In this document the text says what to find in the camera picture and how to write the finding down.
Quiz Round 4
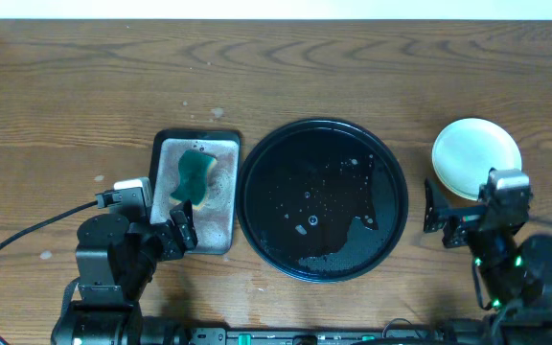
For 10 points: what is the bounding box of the green yellow sponge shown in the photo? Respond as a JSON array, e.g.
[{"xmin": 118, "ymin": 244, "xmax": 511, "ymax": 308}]
[{"xmin": 170, "ymin": 150, "xmax": 217, "ymax": 209}]

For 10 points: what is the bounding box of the light blue plate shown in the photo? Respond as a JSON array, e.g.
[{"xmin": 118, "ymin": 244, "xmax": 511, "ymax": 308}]
[{"xmin": 431, "ymin": 118, "xmax": 522, "ymax": 200}]

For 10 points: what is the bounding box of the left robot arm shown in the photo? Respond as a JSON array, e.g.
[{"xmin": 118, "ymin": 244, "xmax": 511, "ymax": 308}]
[{"xmin": 51, "ymin": 200, "xmax": 198, "ymax": 345}]

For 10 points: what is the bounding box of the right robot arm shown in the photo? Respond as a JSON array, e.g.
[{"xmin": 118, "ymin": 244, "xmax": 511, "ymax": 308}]
[{"xmin": 424, "ymin": 171, "xmax": 552, "ymax": 344}]

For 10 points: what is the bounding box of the rectangular black soapy tray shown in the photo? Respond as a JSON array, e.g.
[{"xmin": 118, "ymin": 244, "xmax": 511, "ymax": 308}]
[{"xmin": 149, "ymin": 128, "xmax": 241, "ymax": 255}]

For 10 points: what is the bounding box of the round black tray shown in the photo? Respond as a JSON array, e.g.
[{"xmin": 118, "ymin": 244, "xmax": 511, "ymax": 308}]
[{"xmin": 236, "ymin": 119, "xmax": 408, "ymax": 283}]

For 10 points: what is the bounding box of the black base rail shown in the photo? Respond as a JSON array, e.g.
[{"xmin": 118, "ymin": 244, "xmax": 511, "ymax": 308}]
[{"xmin": 186, "ymin": 324, "xmax": 453, "ymax": 345}]

